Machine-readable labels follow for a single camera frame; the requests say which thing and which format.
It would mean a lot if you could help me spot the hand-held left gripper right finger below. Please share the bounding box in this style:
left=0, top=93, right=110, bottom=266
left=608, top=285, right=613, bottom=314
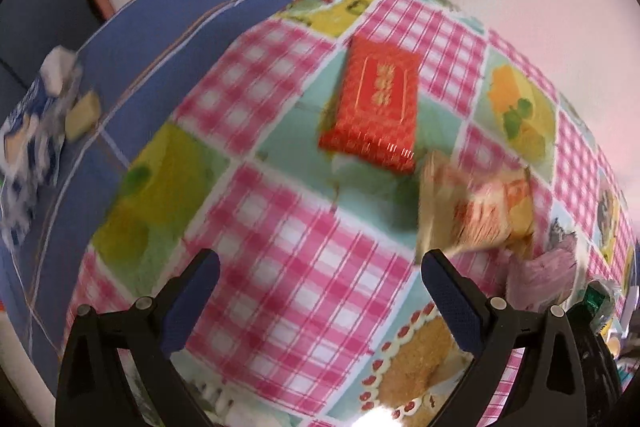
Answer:
left=421, top=249, right=587, bottom=427

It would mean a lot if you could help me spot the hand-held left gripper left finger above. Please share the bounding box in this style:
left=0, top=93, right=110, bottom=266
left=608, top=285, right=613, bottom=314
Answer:
left=56, top=248, right=221, bottom=427

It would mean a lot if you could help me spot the orange and beige snack packet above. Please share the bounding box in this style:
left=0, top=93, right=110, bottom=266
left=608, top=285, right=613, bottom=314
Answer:
left=415, top=150, right=536, bottom=265

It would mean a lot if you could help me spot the pink snack packet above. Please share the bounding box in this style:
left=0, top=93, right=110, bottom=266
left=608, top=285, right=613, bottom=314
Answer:
left=505, top=234, right=581, bottom=314

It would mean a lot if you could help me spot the pink checked fruit-print tablecloth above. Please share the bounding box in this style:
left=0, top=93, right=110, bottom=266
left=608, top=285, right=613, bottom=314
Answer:
left=75, top=0, right=638, bottom=427

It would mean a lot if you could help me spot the green snack packet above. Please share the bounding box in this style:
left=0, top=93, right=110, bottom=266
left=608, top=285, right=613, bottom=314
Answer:
left=582, top=279, right=623, bottom=334

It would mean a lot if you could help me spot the red flat snack packet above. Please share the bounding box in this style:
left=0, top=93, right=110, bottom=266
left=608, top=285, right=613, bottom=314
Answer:
left=318, top=34, right=422, bottom=172

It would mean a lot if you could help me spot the small cream wrapped biscuit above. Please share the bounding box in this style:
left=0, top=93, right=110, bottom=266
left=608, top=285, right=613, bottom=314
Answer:
left=64, top=91, right=102, bottom=142

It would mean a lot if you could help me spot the blue and white snack bag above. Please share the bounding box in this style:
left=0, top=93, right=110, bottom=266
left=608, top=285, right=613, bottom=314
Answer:
left=0, top=47, right=83, bottom=248

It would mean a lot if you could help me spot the blue checked cloth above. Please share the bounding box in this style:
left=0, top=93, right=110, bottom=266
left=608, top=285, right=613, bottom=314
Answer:
left=0, top=0, right=346, bottom=408

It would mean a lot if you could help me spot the dark blue cabinet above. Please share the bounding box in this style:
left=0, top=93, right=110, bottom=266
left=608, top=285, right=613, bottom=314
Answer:
left=0, top=0, right=107, bottom=108

